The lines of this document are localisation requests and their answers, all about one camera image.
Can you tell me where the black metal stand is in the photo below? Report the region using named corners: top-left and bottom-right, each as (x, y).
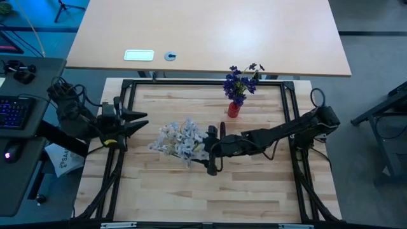
top-left (349, 81), bottom-right (407, 187)

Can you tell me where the black clamp device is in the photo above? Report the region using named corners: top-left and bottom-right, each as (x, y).
top-left (2, 59), bottom-right (38, 85)

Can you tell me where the purple artificial flower bunch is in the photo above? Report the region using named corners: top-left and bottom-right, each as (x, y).
top-left (222, 62), bottom-right (266, 108)

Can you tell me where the white veined artificial flower bunch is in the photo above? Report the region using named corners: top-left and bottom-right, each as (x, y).
top-left (148, 119), bottom-right (204, 168)
top-left (177, 120), bottom-right (211, 163)

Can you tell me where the red vase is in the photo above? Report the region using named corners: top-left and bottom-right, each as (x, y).
top-left (226, 101), bottom-right (241, 119)

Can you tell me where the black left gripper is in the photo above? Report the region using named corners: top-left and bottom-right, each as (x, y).
top-left (95, 96), bottom-right (149, 153)

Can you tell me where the white rectangular desk plate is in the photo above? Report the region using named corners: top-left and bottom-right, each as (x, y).
top-left (123, 49), bottom-right (155, 62)

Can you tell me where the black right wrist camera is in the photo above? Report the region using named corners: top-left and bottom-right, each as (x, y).
top-left (222, 134), bottom-right (243, 149)

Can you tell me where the black computer mouse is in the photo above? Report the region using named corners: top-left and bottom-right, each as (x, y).
top-left (3, 141), bottom-right (24, 165)

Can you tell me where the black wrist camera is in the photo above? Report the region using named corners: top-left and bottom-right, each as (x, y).
top-left (100, 101), bottom-right (116, 117)
top-left (222, 134), bottom-right (243, 149)

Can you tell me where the light wood desk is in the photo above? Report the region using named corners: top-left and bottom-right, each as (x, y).
top-left (65, 0), bottom-right (352, 78)

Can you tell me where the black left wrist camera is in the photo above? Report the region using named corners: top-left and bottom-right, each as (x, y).
top-left (100, 101), bottom-right (116, 117)

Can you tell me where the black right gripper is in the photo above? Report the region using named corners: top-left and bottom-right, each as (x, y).
top-left (193, 125), bottom-right (244, 176)

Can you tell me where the black aluminium table frame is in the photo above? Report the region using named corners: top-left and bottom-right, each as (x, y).
top-left (71, 78), bottom-right (343, 229)

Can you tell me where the black left arm cable bundle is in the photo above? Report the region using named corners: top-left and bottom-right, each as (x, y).
top-left (46, 76), bottom-right (102, 108)

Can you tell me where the dark flat screen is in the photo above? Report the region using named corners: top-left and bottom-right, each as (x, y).
top-left (0, 31), bottom-right (25, 55)

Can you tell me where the black tripod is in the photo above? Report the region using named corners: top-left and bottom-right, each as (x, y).
top-left (53, 0), bottom-right (86, 24)

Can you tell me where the white printed bag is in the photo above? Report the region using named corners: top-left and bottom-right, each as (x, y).
top-left (44, 142), bottom-right (86, 178)

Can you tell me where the black backlit keyboard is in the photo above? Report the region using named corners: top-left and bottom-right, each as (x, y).
top-left (0, 95), bottom-right (36, 130)

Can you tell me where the dark side desk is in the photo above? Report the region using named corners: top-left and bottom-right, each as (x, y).
top-left (0, 56), bottom-right (67, 218)

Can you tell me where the yellow cable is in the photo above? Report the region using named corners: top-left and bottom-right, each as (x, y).
top-left (12, 0), bottom-right (46, 58)

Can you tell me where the silver metal bracket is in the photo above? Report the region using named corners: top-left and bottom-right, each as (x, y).
top-left (278, 223), bottom-right (315, 229)
top-left (100, 221), bottom-right (137, 229)

